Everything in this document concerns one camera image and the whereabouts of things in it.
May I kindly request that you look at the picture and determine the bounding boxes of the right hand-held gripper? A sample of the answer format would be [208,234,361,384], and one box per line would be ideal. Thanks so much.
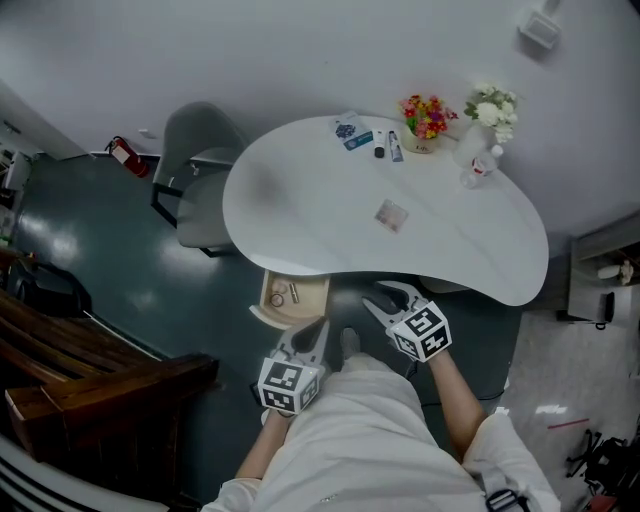
[361,280,454,364]

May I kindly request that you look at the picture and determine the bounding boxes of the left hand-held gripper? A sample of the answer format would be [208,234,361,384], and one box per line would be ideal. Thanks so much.
[257,319,332,417]

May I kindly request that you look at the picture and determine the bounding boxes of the large wooden drawer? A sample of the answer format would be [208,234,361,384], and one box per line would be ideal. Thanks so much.
[248,269,332,331]

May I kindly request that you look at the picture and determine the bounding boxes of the clear plastic sachet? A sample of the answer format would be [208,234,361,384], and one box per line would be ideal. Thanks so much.
[373,198,410,235]

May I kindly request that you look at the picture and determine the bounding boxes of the person's right forearm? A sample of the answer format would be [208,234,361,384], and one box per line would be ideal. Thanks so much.
[425,349,489,464]

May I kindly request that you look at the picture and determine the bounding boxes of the person's left forearm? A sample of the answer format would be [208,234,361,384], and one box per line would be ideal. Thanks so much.
[234,408,296,481]

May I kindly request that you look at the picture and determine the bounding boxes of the white curved table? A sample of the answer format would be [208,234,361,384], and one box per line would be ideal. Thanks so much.
[222,115,550,307]

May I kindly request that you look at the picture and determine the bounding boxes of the person's right shoe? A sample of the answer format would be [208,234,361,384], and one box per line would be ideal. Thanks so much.
[340,327,361,369]

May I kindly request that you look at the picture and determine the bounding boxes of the person's beige shorts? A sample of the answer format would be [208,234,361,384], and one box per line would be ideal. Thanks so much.
[342,352,396,375]

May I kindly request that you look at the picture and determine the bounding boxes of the person's white shirt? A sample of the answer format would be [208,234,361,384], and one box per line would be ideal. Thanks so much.
[202,367,561,512]

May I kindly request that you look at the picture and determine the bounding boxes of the clear bottle with red label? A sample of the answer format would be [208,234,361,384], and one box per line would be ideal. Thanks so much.
[459,144,505,190]

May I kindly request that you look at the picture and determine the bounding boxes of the colourful flowers in white pot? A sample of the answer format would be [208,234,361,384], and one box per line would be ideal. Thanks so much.
[398,94,460,155]

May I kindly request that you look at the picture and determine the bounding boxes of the white flowers in white vase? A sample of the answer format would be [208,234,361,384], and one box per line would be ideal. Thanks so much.
[452,82,520,169]

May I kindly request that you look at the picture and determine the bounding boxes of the grey shelf cabinet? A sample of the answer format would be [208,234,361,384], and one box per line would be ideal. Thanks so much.
[557,212,640,331]

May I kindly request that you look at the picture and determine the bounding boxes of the grey upholstered chair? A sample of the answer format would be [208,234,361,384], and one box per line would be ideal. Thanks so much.
[151,101,251,259]

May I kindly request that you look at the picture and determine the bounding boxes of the red fire extinguisher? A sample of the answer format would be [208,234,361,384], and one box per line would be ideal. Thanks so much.
[104,135,151,179]

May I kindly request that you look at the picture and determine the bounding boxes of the black tripod clutter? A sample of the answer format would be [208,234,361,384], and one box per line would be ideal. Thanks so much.
[564,429,640,512]

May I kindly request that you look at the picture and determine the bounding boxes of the striped white cushioned seat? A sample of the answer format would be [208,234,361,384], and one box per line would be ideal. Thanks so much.
[0,434,171,512]

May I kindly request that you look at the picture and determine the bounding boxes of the white storage rack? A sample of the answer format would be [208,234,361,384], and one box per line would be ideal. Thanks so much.
[0,147,34,201]

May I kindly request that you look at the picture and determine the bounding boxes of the black cable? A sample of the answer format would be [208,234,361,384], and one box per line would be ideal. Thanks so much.
[404,359,504,407]

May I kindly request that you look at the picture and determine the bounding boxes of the black seat frame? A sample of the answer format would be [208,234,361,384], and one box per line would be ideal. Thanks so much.
[9,259,94,319]

